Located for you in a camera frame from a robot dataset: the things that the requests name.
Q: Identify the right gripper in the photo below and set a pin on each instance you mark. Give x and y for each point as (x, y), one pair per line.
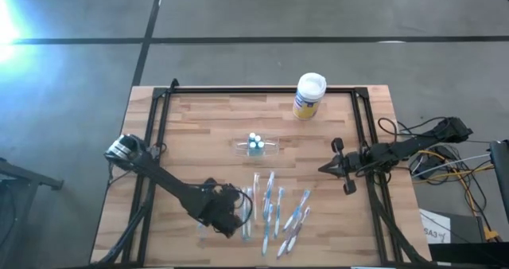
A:
(337, 144)

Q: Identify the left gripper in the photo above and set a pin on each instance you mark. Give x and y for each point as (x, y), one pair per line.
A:
(222, 205)

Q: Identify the purple white toothbrush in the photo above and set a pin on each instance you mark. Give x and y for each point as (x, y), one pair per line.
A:
(297, 231)
(287, 240)

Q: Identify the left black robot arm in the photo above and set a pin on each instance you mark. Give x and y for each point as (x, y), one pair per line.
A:
(167, 180)

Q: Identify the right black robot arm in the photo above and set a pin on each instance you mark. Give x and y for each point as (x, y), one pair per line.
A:
(409, 145)

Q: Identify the clear acrylic organizer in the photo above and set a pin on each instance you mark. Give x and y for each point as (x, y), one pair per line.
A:
(274, 147)

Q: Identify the yellow Lysol wipes canister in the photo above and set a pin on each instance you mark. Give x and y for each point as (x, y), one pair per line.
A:
(308, 98)

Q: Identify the black power brick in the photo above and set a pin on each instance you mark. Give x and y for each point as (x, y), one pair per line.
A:
(431, 161)

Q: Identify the white paper label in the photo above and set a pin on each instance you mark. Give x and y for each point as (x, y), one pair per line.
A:
(435, 229)

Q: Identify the black case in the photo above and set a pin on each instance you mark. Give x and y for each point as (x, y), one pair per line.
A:
(465, 229)

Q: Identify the black stand leg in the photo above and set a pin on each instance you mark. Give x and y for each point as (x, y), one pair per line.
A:
(24, 177)

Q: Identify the black equipment post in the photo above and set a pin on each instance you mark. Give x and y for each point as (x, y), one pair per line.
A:
(502, 173)

